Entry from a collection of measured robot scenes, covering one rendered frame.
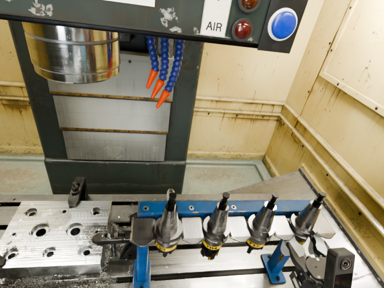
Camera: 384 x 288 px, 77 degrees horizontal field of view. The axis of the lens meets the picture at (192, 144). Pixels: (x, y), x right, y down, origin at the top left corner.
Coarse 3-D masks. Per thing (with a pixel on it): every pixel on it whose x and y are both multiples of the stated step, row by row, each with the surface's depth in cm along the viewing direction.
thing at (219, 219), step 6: (216, 210) 51; (222, 210) 50; (228, 210) 51; (216, 216) 52; (222, 216) 51; (210, 222) 53; (216, 222) 52; (222, 222) 52; (210, 228) 54; (216, 228) 53; (222, 228) 53
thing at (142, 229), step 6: (132, 222) 54; (138, 222) 54; (144, 222) 54; (150, 222) 55; (132, 228) 53; (138, 228) 53; (144, 228) 53; (150, 228) 53; (132, 234) 52; (138, 234) 52; (144, 234) 52; (150, 234) 52; (132, 240) 51; (138, 240) 51; (144, 240) 51; (150, 240) 51; (144, 246) 50
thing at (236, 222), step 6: (228, 216) 59; (234, 216) 59; (240, 216) 60; (234, 222) 58; (240, 222) 58; (246, 222) 58; (234, 228) 56; (240, 228) 57; (246, 228) 57; (234, 234) 55; (240, 234) 55; (246, 234) 55; (240, 240) 54; (246, 240) 54
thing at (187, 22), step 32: (0, 0) 24; (32, 0) 25; (64, 0) 25; (96, 0) 26; (160, 0) 26; (192, 0) 27; (128, 32) 28; (160, 32) 28; (192, 32) 29; (256, 32) 29
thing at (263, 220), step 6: (264, 204) 54; (264, 210) 53; (270, 210) 52; (258, 216) 55; (264, 216) 54; (270, 216) 53; (258, 222) 55; (264, 222) 54; (270, 222) 54; (258, 228) 55; (264, 228) 55; (270, 228) 56
